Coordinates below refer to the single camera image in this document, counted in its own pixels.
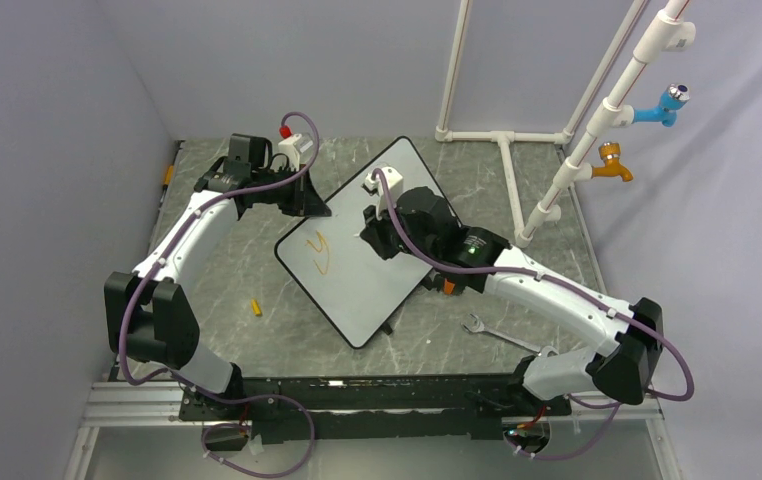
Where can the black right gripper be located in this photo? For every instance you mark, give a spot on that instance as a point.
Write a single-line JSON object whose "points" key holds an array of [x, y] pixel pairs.
{"points": [[373, 233]]}

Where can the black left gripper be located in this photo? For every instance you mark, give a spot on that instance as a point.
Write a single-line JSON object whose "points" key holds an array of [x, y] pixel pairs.
{"points": [[305, 201]]}

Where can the white whiteboard black frame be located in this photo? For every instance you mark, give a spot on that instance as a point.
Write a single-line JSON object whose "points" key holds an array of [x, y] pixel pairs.
{"points": [[353, 288]]}

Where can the yellow marker cap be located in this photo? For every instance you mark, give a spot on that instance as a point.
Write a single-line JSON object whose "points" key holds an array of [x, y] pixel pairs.
{"points": [[256, 308]]}

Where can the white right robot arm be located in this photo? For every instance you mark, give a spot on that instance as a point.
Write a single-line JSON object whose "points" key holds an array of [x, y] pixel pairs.
{"points": [[622, 340]]}

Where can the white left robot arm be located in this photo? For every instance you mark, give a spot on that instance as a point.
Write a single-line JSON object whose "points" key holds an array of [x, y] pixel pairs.
{"points": [[149, 317]]}

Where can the silver open-end wrench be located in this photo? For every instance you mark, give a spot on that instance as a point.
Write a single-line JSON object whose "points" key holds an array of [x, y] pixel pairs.
{"points": [[474, 325]]}

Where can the orange tap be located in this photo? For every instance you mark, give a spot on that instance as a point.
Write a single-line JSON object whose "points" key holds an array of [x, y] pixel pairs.
{"points": [[610, 154]]}

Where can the blue tap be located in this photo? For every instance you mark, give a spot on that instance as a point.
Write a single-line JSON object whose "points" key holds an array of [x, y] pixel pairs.
{"points": [[665, 112]]}

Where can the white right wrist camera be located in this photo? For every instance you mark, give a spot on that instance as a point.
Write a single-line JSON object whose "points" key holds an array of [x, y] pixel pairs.
{"points": [[384, 181]]}

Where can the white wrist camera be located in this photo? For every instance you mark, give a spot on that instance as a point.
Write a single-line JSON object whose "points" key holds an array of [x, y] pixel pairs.
{"points": [[297, 147], [384, 181]]}

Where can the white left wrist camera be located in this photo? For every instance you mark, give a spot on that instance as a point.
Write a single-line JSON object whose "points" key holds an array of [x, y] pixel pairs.
{"points": [[297, 147]]}

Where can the orange-black pen at wall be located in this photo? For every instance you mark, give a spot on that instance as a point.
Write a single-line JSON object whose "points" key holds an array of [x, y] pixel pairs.
{"points": [[169, 172]]}

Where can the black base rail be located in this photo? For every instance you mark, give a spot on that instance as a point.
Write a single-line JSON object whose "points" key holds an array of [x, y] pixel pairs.
{"points": [[479, 406]]}

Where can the aluminium frame rail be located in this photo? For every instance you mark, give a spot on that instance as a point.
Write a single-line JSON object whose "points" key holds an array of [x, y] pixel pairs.
{"points": [[160, 404]]}

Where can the white PVC pipe frame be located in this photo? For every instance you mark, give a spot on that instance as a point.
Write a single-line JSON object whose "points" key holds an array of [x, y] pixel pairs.
{"points": [[592, 118]]}

